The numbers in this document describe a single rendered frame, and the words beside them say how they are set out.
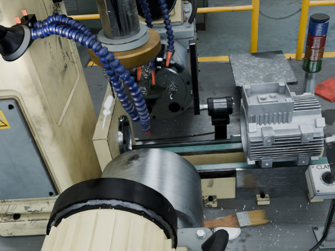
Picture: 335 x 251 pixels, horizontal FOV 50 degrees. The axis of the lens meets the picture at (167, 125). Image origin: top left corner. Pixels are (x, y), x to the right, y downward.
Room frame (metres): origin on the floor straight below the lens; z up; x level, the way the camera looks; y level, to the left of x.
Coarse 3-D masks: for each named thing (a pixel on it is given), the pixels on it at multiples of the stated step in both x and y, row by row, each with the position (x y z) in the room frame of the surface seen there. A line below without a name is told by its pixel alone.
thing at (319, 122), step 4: (316, 120) 0.73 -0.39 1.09; (320, 120) 0.72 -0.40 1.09; (324, 120) 0.72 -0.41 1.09; (248, 124) 0.74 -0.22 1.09; (252, 124) 0.74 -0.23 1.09; (256, 124) 0.74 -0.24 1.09; (316, 124) 0.72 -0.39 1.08; (320, 124) 0.72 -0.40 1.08; (324, 124) 0.71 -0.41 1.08; (248, 128) 0.74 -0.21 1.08; (252, 128) 0.73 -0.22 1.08; (256, 128) 0.73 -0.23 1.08; (240, 132) 0.87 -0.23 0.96; (248, 132) 0.74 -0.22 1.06; (240, 136) 0.87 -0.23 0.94; (312, 156) 0.72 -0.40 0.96; (316, 156) 0.72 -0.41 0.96; (248, 160) 0.74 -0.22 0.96
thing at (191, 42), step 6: (192, 42) 0.95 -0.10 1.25; (192, 48) 0.94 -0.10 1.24; (192, 54) 0.94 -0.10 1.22; (192, 60) 0.94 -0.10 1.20; (192, 66) 0.94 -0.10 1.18; (192, 72) 0.94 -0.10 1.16; (192, 78) 0.94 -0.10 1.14; (192, 84) 0.94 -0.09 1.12; (192, 90) 0.94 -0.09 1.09; (198, 90) 0.94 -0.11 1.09; (192, 96) 0.95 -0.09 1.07; (198, 96) 0.94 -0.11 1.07; (198, 102) 0.94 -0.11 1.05; (198, 108) 0.94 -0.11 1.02; (198, 114) 0.94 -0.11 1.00
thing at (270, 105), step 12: (252, 84) 0.85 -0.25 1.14; (264, 84) 0.85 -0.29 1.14; (276, 84) 0.84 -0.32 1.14; (252, 96) 0.84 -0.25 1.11; (264, 96) 0.80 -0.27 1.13; (276, 96) 0.82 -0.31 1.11; (288, 96) 0.79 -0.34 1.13; (252, 108) 0.76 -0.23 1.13; (264, 108) 0.75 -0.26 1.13; (276, 108) 0.75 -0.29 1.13; (288, 108) 0.75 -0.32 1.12; (252, 120) 0.75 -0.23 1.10; (264, 120) 0.75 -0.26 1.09; (276, 120) 0.75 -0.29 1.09; (288, 120) 0.74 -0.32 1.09
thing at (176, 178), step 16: (112, 160) 0.62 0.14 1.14; (128, 160) 0.59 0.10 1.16; (144, 160) 0.58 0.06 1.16; (160, 160) 0.58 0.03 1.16; (176, 160) 0.59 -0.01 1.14; (112, 176) 0.56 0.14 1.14; (128, 176) 0.54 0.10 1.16; (144, 176) 0.53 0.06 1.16; (160, 176) 0.53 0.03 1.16; (176, 176) 0.54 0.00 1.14; (192, 176) 0.57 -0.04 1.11; (160, 192) 0.49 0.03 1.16; (176, 192) 0.50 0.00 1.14; (192, 192) 0.52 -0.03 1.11; (176, 208) 0.46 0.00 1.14; (192, 208) 0.48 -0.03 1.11; (192, 224) 0.45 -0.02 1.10
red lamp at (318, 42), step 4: (308, 36) 1.08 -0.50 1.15; (312, 36) 1.06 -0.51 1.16; (316, 36) 1.05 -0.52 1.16; (320, 36) 1.05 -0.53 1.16; (324, 36) 1.05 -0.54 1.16; (308, 40) 1.07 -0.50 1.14; (312, 40) 1.06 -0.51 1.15; (316, 40) 1.05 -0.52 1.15; (320, 40) 1.05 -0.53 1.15; (324, 40) 1.05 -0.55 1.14; (308, 44) 1.07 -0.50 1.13; (312, 44) 1.06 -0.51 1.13; (316, 44) 1.05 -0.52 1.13; (320, 44) 1.05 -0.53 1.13; (324, 44) 1.05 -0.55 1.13
